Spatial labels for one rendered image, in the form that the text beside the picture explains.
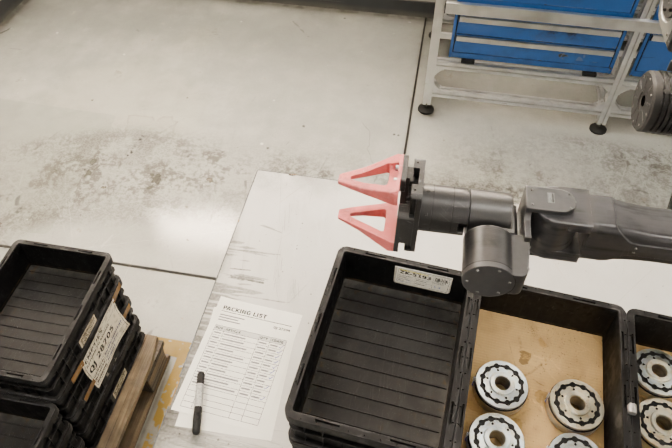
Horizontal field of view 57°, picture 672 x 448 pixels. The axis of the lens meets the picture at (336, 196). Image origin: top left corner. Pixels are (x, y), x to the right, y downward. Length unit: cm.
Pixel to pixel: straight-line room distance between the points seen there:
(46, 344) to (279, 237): 70
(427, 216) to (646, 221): 24
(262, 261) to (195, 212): 112
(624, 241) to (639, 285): 100
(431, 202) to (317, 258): 93
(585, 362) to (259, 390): 70
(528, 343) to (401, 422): 33
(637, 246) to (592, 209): 6
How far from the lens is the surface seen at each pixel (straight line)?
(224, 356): 151
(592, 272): 174
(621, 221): 77
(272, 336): 152
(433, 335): 138
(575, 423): 133
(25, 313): 199
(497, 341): 140
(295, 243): 167
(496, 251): 70
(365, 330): 137
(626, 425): 128
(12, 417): 197
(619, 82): 310
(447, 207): 73
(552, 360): 141
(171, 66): 355
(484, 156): 298
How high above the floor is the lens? 201
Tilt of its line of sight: 48 degrees down
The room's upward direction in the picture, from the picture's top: straight up
